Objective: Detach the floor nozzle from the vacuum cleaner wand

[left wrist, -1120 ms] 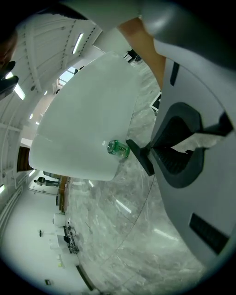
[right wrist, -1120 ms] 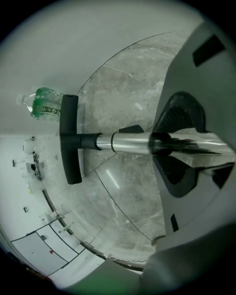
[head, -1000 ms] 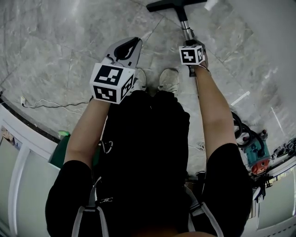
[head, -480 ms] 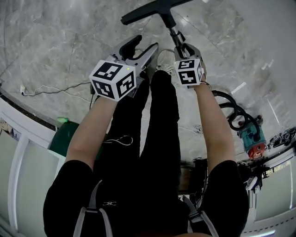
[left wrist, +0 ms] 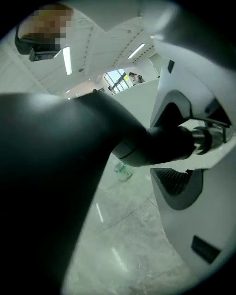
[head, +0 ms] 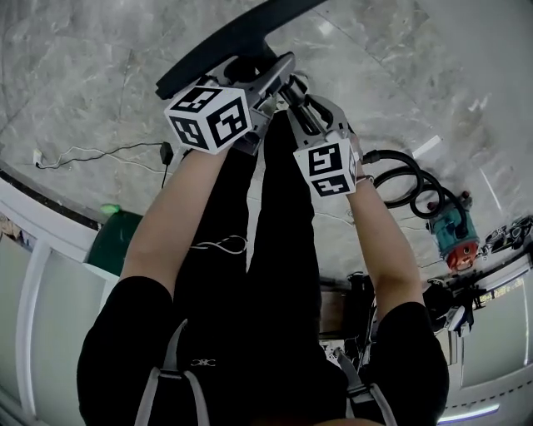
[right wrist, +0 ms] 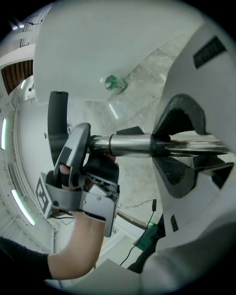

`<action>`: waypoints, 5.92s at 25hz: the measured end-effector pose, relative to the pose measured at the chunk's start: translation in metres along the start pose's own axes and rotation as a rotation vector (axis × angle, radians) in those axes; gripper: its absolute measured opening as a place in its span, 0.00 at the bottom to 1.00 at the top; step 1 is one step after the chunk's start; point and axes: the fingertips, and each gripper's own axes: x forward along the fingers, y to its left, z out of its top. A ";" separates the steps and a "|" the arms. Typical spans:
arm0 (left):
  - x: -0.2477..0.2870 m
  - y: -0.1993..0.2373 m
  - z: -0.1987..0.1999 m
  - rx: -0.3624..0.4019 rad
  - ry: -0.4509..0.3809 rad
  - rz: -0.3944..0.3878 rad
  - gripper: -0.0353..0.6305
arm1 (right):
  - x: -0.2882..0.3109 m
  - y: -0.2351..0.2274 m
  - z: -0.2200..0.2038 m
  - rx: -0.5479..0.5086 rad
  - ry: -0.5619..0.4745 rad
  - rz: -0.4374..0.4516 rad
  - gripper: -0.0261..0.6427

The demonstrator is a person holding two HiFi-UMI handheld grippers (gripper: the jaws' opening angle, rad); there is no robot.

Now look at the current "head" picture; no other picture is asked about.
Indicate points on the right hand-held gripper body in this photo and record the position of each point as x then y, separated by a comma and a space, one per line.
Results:
329, 166

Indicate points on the red and teal vacuum cleaner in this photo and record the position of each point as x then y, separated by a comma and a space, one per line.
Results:
454, 233

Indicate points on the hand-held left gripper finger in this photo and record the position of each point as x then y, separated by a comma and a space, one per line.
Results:
222, 70
277, 72

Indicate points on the small green object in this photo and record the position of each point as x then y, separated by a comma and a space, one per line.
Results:
109, 208

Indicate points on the person's right forearm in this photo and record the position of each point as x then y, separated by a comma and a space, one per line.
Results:
379, 241

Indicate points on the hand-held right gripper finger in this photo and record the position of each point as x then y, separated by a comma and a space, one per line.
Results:
296, 122
335, 110

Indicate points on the green bin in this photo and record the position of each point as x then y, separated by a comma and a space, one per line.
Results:
114, 245

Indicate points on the white framed glass partition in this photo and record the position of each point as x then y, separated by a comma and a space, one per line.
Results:
46, 283

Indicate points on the person's black shirt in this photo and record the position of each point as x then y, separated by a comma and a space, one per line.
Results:
258, 366

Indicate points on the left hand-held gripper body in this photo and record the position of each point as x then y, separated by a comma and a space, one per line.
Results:
208, 120

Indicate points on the person's black trousers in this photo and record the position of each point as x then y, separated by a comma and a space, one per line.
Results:
283, 216

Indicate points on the white power strip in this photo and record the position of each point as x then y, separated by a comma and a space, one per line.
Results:
37, 158

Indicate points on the person's left forearm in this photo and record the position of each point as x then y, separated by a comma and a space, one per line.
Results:
166, 216

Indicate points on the black power adapter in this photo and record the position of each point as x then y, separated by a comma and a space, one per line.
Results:
166, 152

